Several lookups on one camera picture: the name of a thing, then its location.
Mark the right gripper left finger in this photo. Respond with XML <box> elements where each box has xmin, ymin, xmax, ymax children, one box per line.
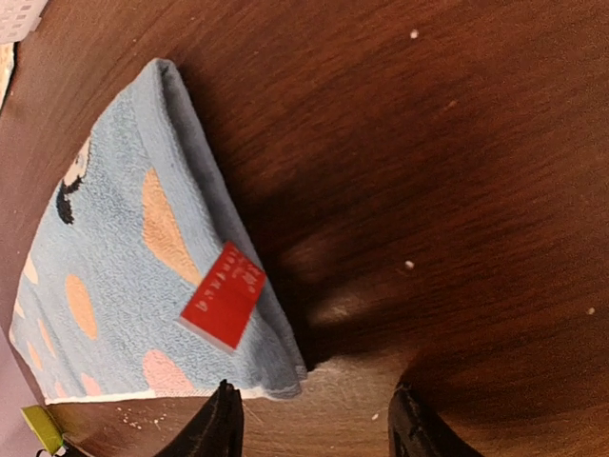
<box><xmin>156</xmin><ymin>380</ymin><xmax>245</xmax><ymax>457</ymax></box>

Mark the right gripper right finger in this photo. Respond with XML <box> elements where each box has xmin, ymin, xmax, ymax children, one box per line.
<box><xmin>388</xmin><ymin>382</ymin><xmax>482</xmax><ymax>457</ymax></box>

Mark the blue polka dot towel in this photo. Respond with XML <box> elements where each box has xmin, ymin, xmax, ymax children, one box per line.
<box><xmin>9</xmin><ymin>59</ymin><xmax>306</xmax><ymax>404</ymax></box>

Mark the lime green bowl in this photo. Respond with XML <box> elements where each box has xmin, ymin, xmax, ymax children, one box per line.
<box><xmin>21</xmin><ymin>406</ymin><xmax>64</xmax><ymax>455</ymax></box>

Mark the beige bunny print towel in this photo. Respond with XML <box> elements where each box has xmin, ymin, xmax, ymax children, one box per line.
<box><xmin>0</xmin><ymin>43</ymin><xmax>17</xmax><ymax>110</ymax></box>

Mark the white plastic basket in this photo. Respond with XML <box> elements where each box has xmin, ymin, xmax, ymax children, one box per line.
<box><xmin>0</xmin><ymin>0</ymin><xmax>48</xmax><ymax>44</ymax></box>

